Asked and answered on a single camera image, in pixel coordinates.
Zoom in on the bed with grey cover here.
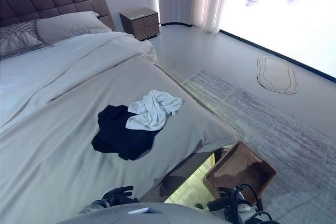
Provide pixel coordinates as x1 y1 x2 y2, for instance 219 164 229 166
0 31 237 224

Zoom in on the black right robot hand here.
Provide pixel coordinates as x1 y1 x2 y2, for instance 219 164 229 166
207 187 238 222

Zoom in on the large grey area rug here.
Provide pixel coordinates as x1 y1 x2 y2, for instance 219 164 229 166
164 68 336 224

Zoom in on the brown bedside table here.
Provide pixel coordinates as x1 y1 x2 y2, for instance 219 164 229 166
119 6 160 41

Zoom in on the patterned grey pillow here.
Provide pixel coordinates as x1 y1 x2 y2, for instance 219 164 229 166
0 19 50 58

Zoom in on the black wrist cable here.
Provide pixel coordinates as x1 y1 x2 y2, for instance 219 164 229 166
232 183 274 224

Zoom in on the black crumpled garment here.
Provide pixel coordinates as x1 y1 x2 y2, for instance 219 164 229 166
91 104 162 161

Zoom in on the brown woven basket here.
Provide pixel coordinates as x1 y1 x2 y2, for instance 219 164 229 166
202 141 277 208

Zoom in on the brown tufted headboard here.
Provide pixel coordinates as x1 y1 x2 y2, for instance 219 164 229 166
0 0 116 31

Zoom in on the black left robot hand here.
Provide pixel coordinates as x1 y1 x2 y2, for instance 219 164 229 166
101 186 139 206

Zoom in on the plain grey pillow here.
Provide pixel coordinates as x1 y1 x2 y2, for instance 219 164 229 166
35 10 112 46

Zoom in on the small oval beige mat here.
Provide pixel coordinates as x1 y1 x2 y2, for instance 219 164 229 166
256 56 299 95

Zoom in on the grey robot torso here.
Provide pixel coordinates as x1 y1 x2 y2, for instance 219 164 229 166
59 202 228 224

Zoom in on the white crumpled shirt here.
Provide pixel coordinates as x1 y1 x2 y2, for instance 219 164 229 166
125 90 183 132

